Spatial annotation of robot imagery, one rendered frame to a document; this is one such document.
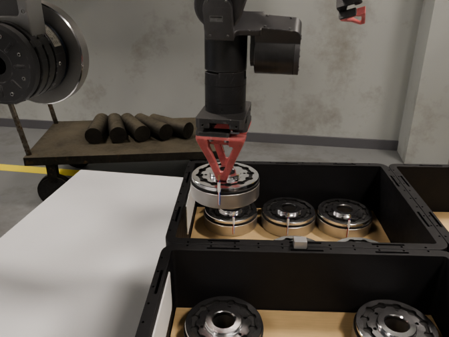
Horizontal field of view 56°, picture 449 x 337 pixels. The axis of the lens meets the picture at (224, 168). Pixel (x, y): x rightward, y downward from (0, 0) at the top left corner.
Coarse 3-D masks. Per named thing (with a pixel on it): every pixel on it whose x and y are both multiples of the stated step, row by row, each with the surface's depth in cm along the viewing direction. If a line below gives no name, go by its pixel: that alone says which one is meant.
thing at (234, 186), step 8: (200, 168) 66; (208, 168) 66; (240, 168) 66; (248, 168) 66; (192, 176) 63; (200, 176) 64; (208, 176) 63; (248, 176) 63; (256, 176) 63; (200, 184) 60; (208, 184) 60; (216, 184) 61; (224, 184) 61; (232, 184) 61; (240, 184) 61; (248, 184) 60
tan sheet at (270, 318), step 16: (176, 320) 60; (272, 320) 60; (288, 320) 60; (304, 320) 60; (320, 320) 60; (336, 320) 60; (352, 320) 60; (432, 320) 60; (176, 336) 57; (272, 336) 57; (288, 336) 57; (304, 336) 57; (320, 336) 57; (336, 336) 57
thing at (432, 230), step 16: (400, 192) 74; (176, 208) 69; (416, 208) 69; (176, 224) 64; (432, 224) 64; (176, 240) 60; (192, 240) 60; (208, 240) 60; (224, 240) 60; (240, 240) 60; (256, 240) 60; (272, 240) 60; (432, 240) 61
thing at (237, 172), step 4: (220, 168) 65; (232, 168) 65; (236, 168) 64; (212, 172) 63; (232, 172) 65; (236, 172) 63; (240, 172) 63; (212, 176) 62; (232, 176) 62; (236, 176) 62; (240, 176) 63; (228, 180) 62
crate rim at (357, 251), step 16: (160, 256) 57; (304, 256) 58; (320, 256) 58; (336, 256) 57; (352, 256) 57; (368, 256) 57; (384, 256) 57; (400, 256) 57; (416, 256) 57; (432, 256) 57; (448, 256) 57; (160, 272) 56; (160, 288) 51; (144, 320) 46; (144, 336) 44
